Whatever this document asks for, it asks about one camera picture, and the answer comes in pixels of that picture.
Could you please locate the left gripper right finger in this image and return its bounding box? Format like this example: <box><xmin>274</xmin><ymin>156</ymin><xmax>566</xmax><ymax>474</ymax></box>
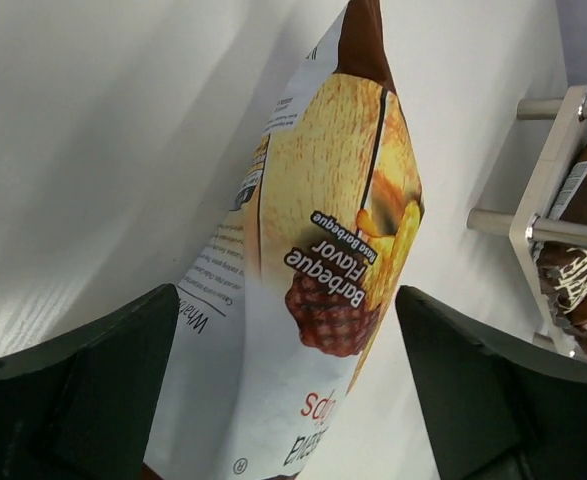
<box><xmin>395</xmin><ymin>286</ymin><xmax>587</xmax><ymax>479</ymax></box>

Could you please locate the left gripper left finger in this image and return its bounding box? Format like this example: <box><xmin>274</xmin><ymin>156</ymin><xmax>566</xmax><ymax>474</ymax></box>
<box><xmin>0</xmin><ymin>284</ymin><xmax>179</xmax><ymax>479</ymax></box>

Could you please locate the brown Kettle sea salt bag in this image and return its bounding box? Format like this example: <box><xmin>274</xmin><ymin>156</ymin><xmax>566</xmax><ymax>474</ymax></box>
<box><xmin>532</xmin><ymin>143</ymin><xmax>587</xmax><ymax>337</ymax></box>

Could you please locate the white two-tier shelf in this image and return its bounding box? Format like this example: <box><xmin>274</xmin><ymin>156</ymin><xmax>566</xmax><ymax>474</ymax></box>
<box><xmin>466</xmin><ymin>85</ymin><xmax>587</xmax><ymax>362</ymax></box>

